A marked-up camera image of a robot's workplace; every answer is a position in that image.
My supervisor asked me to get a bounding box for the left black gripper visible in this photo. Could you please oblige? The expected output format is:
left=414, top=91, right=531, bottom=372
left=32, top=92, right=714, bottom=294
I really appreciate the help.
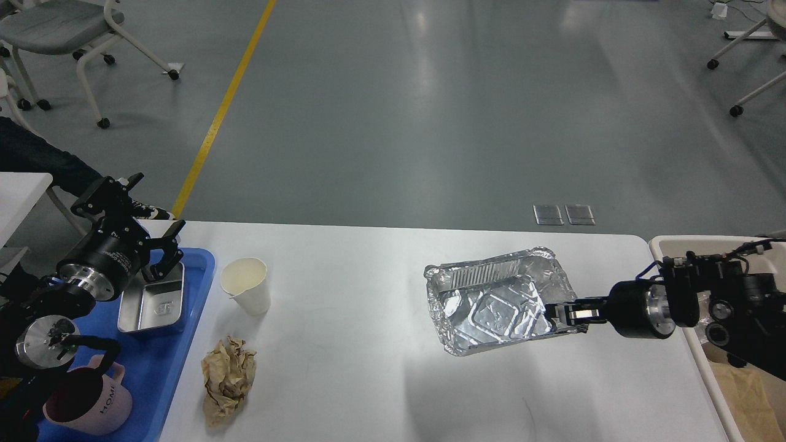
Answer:
left=56, top=173, right=186, bottom=301

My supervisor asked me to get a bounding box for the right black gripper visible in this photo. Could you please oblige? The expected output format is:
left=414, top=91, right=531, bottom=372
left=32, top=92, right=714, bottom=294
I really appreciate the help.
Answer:
left=556, top=280, right=676, bottom=339

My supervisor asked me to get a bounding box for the steel rectangular tin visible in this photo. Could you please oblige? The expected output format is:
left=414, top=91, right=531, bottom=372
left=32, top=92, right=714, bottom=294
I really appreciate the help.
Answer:
left=116, top=263, right=185, bottom=339

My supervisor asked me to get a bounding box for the aluminium foil tray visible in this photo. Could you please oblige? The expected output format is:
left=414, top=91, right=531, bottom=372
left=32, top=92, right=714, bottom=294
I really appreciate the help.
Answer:
left=424, top=246, right=588, bottom=357

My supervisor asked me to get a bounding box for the white paper cup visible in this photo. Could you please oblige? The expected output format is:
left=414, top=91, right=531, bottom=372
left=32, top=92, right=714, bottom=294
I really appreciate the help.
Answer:
left=220, top=257, right=271, bottom=316

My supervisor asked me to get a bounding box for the brown paper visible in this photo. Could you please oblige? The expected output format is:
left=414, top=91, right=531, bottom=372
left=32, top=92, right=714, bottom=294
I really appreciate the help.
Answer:
left=200, top=336, right=257, bottom=428
left=709, top=362, right=784, bottom=441

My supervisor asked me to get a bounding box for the pink HOME mug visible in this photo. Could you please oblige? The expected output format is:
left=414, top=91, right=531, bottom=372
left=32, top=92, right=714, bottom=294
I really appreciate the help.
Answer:
left=42, top=355, right=134, bottom=436

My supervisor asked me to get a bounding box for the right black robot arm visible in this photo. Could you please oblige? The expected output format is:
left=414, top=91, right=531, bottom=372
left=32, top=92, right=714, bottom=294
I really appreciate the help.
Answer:
left=545, top=238, right=785, bottom=379

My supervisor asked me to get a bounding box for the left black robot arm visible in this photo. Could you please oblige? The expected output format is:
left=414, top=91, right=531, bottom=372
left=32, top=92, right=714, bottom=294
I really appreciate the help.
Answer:
left=2, top=173, right=185, bottom=441

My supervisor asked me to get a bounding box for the right metal floor plate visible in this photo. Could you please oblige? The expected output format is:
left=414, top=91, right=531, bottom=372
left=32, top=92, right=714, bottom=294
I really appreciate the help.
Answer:
left=564, top=204, right=597, bottom=226

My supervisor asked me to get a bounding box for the metal floor plate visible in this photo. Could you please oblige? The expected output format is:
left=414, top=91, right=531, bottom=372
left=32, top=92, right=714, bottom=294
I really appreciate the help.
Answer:
left=532, top=204, right=564, bottom=226
left=564, top=204, right=597, bottom=226

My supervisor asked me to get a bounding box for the left metal floor plate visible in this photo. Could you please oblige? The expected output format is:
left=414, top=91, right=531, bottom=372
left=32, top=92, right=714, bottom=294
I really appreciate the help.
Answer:
left=532, top=204, right=564, bottom=226

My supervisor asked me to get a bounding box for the white side table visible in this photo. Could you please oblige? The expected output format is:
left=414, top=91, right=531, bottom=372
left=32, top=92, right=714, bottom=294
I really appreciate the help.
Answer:
left=1, top=173, right=86, bottom=274

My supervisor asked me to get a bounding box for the person in dark trousers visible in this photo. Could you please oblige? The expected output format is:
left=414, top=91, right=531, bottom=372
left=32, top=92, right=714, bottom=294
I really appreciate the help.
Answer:
left=0, top=117, right=175, bottom=221

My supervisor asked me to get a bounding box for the blue plastic tray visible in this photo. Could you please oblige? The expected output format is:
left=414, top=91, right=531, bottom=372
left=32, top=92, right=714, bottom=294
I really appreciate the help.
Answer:
left=37, top=248, right=214, bottom=441

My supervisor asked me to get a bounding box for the beige plastic bin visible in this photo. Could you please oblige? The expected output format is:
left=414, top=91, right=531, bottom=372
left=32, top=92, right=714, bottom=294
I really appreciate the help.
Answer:
left=650, top=236, right=786, bottom=442

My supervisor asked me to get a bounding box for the brown paper in bin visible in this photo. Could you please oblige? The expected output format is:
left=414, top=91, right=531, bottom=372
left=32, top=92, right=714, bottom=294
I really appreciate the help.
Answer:
left=709, top=362, right=784, bottom=441

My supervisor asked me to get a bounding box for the grey office chair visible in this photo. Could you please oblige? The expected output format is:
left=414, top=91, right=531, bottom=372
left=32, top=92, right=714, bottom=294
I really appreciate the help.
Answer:
left=1, top=1, right=180, bottom=129

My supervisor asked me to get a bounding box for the white floor power adapter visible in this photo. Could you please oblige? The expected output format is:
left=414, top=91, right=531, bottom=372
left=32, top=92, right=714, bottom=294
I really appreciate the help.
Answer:
left=710, top=1, right=729, bottom=21

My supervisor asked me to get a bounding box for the white chair base right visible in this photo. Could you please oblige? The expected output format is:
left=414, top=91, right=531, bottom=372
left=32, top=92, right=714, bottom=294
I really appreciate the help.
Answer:
left=706, top=0, right=786, bottom=118

